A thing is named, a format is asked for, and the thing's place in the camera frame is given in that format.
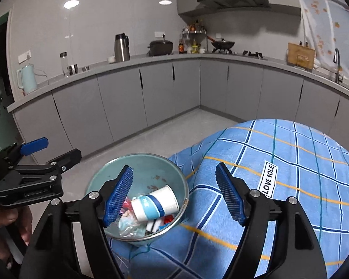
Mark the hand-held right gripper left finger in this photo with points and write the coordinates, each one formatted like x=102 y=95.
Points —
x=119 y=197

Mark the tall glass jar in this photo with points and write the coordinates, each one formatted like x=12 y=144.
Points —
x=64 y=65

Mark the gas stove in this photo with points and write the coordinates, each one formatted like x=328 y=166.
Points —
x=254 y=54

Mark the white curtain with orange print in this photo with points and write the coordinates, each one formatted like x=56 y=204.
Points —
x=331 y=35

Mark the clear plastic bag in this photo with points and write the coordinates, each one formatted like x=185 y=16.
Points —
x=131 y=229

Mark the white blue paper cup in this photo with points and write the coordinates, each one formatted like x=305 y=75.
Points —
x=154 y=203

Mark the grey base cabinets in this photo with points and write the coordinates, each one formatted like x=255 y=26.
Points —
x=215 y=84

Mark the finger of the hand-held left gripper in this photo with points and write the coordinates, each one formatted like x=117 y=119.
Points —
x=35 y=146
x=67 y=158

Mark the red white snack wrapper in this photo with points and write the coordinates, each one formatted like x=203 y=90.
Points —
x=126 y=206

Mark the person's left hand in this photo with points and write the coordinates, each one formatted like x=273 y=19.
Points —
x=8 y=218

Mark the pale green electric kettle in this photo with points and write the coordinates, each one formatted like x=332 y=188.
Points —
x=29 y=80

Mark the steel thermos jug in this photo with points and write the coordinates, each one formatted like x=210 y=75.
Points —
x=122 y=49

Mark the spice rack with bottles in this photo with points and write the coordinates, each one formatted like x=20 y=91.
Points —
x=193 y=32

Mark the black rice cooker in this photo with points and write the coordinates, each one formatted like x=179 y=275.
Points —
x=160 y=48

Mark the black wok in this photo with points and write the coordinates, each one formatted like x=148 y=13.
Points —
x=222 y=45

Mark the teal metal bucket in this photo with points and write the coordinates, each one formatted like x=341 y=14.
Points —
x=151 y=168

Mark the small steel cup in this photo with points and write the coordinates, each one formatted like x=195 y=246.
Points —
x=73 y=69
x=85 y=69

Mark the blue plaid blanket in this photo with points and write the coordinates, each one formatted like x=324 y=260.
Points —
x=279 y=209

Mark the dark kitchen faucet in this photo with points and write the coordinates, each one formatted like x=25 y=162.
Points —
x=337 y=64

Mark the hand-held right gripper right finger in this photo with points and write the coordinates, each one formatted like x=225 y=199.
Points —
x=231 y=197

